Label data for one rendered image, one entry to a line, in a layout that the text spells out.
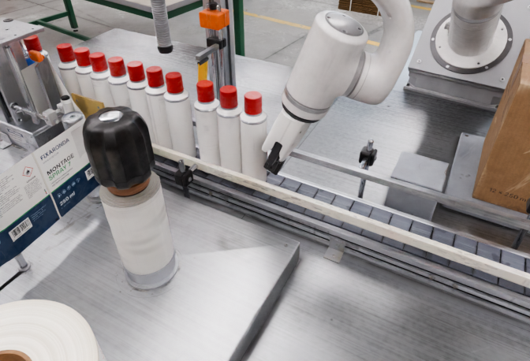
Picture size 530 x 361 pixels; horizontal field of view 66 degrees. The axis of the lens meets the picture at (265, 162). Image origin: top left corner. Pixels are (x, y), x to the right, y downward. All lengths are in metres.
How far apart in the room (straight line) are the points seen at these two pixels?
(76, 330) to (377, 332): 0.45
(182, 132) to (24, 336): 0.50
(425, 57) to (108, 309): 1.10
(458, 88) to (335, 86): 0.76
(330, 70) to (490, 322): 0.48
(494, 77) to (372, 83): 0.74
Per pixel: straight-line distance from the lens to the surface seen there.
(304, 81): 0.64
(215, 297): 0.68
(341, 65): 0.62
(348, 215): 0.76
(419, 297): 0.78
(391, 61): 0.64
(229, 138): 0.80
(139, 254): 0.65
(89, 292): 0.74
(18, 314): 0.56
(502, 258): 0.83
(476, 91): 1.36
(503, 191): 0.96
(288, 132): 0.69
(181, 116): 0.86
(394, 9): 0.62
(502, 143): 0.90
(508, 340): 0.80
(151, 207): 0.59
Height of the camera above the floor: 1.44
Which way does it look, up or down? 38 degrees down
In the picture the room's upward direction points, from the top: straight up
